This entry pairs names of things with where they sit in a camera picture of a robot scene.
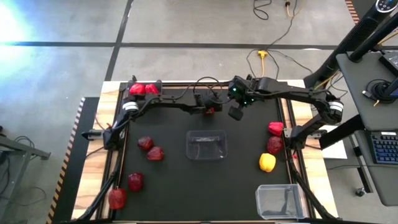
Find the dark red bell pepper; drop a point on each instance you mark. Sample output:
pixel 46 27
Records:
pixel 155 153
pixel 275 145
pixel 145 143
pixel 136 181
pixel 117 198

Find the white paper sheet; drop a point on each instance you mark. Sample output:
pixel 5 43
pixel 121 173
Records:
pixel 335 152

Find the black table mat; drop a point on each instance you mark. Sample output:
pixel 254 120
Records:
pixel 192 186

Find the grey side desk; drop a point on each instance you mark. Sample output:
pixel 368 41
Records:
pixel 357 93

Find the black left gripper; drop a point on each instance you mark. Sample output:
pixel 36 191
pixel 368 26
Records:
pixel 203 102

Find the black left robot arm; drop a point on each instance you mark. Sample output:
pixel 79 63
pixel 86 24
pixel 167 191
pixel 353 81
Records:
pixel 171 104

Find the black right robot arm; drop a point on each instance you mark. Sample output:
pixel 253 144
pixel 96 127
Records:
pixel 295 90

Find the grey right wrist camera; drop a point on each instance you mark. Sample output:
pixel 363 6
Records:
pixel 235 113

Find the yellow bell pepper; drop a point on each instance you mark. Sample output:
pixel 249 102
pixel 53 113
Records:
pixel 267 162

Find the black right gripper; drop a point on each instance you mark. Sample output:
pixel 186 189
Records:
pixel 242 90

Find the black keyboard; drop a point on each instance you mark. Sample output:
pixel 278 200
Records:
pixel 385 147

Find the black caster wheel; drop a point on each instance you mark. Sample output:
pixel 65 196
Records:
pixel 360 192

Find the large clear plastic basket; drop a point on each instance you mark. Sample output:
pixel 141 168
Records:
pixel 280 202

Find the black tower fan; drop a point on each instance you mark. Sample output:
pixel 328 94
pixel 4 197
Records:
pixel 351 40

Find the small clear plastic basket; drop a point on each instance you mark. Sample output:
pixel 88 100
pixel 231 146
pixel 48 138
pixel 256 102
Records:
pixel 206 144

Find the grey metal table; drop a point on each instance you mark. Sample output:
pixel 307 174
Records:
pixel 18 148

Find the clear top-left plastic container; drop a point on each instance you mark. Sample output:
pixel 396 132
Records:
pixel 160 88

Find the black flat device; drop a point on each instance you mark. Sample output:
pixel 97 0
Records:
pixel 391 60

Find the black hazard-edged floor mat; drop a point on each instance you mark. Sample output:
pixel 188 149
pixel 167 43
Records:
pixel 66 186

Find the black monitor post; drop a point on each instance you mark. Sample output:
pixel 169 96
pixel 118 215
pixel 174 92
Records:
pixel 373 41

